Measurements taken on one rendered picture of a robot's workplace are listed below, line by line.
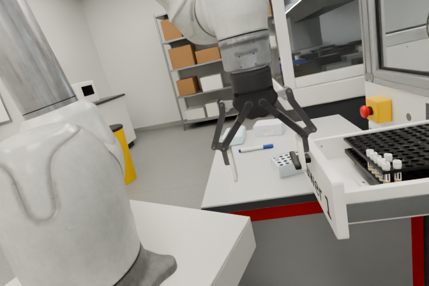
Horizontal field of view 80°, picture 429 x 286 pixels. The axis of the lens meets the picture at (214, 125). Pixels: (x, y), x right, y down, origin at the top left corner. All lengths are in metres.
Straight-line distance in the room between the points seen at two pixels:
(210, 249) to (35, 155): 0.31
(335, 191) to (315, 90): 0.97
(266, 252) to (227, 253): 0.38
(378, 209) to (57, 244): 0.46
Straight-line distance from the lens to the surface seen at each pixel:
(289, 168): 0.80
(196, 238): 0.53
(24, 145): 0.38
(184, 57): 4.46
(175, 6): 0.57
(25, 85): 0.56
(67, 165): 0.36
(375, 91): 1.02
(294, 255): 0.86
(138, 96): 5.34
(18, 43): 0.57
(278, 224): 0.79
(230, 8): 0.43
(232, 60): 0.44
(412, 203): 0.52
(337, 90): 1.40
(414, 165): 0.55
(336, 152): 0.71
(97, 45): 5.62
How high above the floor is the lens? 1.15
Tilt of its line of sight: 15 degrees down
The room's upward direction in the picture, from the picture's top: 13 degrees counter-clockwise
